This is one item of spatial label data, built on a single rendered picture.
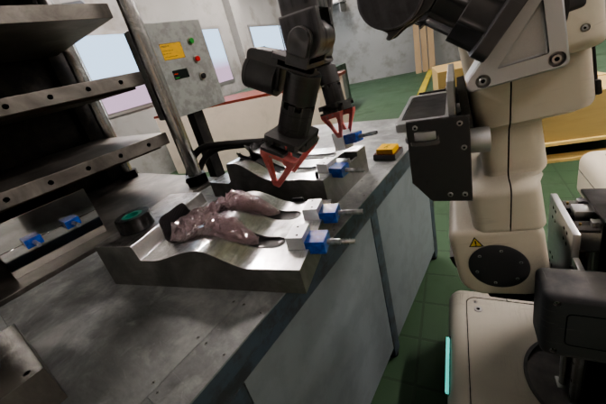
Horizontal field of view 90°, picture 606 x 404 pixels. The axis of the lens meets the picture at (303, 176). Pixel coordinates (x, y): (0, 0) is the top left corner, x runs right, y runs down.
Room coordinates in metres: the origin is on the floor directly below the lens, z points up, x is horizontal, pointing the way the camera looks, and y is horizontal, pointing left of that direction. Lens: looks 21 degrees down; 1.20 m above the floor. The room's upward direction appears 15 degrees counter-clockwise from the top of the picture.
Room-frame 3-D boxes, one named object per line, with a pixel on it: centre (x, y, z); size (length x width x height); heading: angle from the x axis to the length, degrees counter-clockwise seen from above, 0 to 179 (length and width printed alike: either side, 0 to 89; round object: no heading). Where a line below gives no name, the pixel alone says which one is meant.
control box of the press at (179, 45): (1.61, 0.45, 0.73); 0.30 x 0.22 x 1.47; 140
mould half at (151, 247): (0.66, 0.23, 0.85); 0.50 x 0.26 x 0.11; 67
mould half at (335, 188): (0.99, 0.06, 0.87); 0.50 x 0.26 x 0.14; 50
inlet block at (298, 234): (0.51, -0.01, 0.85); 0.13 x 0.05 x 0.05; 67
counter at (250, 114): (4.27, 0.50, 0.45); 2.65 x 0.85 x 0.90; 60
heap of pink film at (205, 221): (0.67, 0.22, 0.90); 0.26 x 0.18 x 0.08; 67
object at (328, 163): (0.77, -0.11, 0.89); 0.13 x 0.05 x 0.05; 49
